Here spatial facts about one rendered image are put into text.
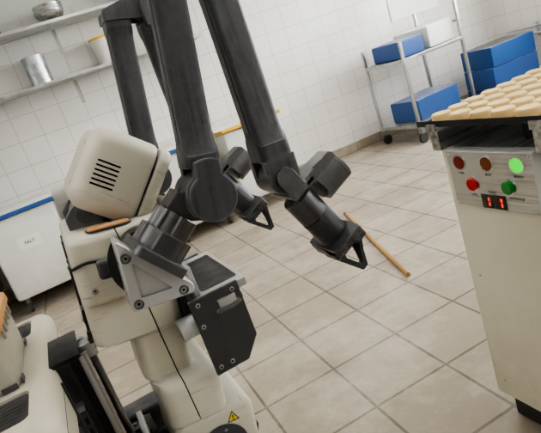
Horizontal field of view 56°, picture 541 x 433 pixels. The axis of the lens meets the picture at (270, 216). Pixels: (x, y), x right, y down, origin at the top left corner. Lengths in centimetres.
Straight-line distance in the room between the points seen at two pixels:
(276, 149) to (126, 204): 28
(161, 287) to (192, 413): 33
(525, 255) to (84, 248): 96
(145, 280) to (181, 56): 34
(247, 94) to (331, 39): 466
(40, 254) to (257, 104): 348
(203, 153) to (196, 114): 6
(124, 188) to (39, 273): 334
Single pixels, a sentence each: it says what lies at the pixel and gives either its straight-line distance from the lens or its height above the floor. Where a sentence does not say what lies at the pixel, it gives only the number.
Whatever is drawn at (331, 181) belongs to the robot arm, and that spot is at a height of 95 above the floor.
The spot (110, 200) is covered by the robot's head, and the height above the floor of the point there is 104.
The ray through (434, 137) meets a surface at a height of 87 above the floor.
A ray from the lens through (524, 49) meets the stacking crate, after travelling 596.
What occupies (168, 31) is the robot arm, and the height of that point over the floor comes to 126.
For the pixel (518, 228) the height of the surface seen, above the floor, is 64.
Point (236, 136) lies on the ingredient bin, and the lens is 431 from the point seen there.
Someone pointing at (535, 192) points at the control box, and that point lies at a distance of 119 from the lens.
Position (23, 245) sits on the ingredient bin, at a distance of 418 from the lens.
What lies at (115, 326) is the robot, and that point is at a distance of 99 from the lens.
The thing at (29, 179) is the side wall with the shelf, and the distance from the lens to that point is 478.
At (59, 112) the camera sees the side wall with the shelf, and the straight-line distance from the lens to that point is 476.
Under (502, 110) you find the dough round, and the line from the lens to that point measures 121.
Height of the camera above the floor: 118
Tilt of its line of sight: 16 degrees down
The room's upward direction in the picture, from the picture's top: 19 degrees counter-clockwise
